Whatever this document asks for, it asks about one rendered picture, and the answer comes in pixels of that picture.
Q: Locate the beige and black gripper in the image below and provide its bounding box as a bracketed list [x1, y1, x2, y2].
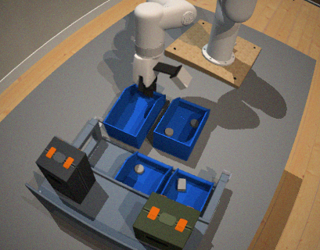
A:
[133, 52, 164, 98]

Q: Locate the grey low shelf rack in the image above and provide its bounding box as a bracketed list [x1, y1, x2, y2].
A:
[25, 116, 232, 250]

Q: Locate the black case with orange latches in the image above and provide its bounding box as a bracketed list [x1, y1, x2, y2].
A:
[36, 136, 96, 204]

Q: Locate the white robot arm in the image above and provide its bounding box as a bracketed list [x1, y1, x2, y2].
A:
[134, 0, 257, 90]

